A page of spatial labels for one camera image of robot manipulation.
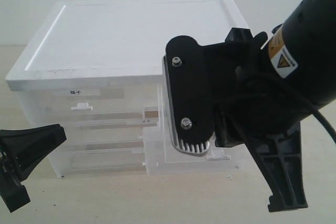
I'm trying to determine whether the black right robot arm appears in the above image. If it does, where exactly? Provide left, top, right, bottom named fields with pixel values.
left=199, top=0, right=335, bottom=212

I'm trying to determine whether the black wrist camera with heatsink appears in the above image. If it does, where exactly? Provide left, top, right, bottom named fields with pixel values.
left=162, top=36, right=215, bottom=156

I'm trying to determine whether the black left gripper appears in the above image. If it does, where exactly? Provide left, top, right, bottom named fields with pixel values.
left=1, top=124, right=67, bottom=212

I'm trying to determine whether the wide translucent drawer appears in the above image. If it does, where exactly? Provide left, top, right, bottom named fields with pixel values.
left=56, top=119, right=158, bottom=152
left=48, top=127, right=248, bottom=177

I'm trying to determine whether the white translucent drawer cabinet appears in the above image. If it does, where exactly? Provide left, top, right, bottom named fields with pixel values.
left=5, top=0, right=250, bottom=179

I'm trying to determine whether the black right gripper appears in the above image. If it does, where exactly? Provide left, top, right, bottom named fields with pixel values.
left=202, top=28, right=301, bottom=147

